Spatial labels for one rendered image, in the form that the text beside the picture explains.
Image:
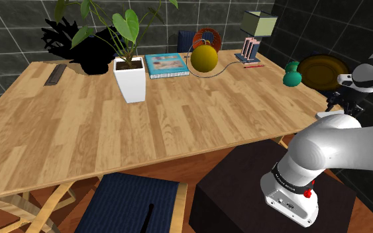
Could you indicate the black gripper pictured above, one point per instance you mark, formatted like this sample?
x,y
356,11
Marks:
x,y
347,98

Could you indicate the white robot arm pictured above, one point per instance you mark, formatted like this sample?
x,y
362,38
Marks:
x,y
315,147

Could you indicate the dark brown plate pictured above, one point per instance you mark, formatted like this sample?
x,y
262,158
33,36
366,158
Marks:
x,y
321,72

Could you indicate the teal dumbbell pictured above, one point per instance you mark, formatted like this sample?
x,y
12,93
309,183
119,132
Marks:
x,y
292,79

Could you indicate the red pen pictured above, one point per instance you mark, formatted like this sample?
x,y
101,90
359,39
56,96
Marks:
x,y
254,66

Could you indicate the table lamp with green shade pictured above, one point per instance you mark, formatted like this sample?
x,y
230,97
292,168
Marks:
x,y
258,24

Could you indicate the dark robot stand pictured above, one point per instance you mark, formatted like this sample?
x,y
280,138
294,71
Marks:
x,y
231,190

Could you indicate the wooden table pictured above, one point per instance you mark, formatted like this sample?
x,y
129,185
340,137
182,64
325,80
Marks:
x,y
179,119

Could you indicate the teal book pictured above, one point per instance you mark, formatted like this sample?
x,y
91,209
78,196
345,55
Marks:
x,y
166,65

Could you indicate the green plant in white pot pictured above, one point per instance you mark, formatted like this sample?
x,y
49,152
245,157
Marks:
x,y
130,80

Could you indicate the black branched ornament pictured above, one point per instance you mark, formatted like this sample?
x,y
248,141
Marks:
x,y
92,55

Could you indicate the dark flat remote control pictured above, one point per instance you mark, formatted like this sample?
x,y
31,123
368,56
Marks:
x,y
55,74

